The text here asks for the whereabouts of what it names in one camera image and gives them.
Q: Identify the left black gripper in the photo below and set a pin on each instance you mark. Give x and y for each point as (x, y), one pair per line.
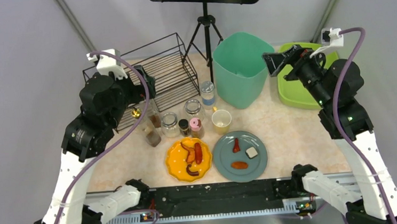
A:
(148, 82)

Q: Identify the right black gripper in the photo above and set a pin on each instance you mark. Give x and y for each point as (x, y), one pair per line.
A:
(294, 62)

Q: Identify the oil bottle gold cap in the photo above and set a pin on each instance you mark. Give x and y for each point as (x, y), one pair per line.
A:
(146, 128)
(153, 113)

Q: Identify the large clear glass jar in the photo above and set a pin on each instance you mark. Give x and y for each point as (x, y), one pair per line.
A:
(192, 109)

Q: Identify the blue label jar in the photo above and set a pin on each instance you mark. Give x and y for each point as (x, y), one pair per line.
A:
(207, 92)

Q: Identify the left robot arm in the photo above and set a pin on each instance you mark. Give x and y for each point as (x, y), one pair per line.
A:
(105, 98)

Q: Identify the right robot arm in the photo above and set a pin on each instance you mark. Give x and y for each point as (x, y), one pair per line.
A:
(334, 88)

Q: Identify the green plastic tub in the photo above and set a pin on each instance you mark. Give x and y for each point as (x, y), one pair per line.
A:
(293, 93)

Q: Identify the teal plastic bin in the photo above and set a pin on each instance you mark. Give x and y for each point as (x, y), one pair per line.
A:
(239, 69)

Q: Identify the black lid spice jar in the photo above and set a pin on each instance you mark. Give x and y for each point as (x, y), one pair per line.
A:
(184, 127)

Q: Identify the pink lid spice jar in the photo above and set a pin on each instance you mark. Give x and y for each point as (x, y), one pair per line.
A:
(197, 130)

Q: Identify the cream yellow mug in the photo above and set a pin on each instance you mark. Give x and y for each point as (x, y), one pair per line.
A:
(221, 120)

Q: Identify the black tripod stand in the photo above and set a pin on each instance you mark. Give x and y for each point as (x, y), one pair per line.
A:
(206, 21)

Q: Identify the yellow scalloped plate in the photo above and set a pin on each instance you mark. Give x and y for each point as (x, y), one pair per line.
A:
(175, 160)

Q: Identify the white tofu cube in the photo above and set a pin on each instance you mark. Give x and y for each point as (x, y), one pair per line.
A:
(251, 152)

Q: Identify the grey-blue plate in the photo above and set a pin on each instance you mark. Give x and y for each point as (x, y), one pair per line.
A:
(223, 156)

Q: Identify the orange fried piece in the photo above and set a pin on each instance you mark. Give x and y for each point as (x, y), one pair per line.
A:
(240, 165)

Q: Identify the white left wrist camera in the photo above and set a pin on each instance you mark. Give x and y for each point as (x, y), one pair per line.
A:
(106, 65)

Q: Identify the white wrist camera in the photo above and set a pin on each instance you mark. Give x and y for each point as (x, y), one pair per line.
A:
(106, 65)
(332, 41)

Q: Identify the black wire rack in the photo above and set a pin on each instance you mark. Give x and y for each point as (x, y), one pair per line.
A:
(176, 79)

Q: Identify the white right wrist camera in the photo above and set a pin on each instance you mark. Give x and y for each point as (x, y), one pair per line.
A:
(332, 41)

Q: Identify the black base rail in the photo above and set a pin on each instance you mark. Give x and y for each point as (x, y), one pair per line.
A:
(144, 205)

